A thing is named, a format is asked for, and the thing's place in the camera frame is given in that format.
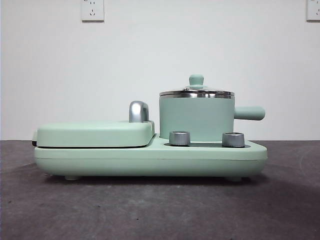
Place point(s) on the glass lid with green knob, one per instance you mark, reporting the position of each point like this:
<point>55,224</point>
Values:
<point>196,79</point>

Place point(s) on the silver control knob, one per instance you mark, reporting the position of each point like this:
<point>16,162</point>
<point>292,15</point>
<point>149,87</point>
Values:
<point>179,138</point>
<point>233,139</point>

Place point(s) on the mint green griddle cover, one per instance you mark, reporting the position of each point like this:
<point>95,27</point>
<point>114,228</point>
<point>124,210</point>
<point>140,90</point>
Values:
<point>92,133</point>

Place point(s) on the mint green breakfast machine base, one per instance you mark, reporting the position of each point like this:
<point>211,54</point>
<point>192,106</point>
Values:
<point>100,160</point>

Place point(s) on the white wall socket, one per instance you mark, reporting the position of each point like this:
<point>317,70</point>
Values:
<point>92,11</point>
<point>313,10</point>

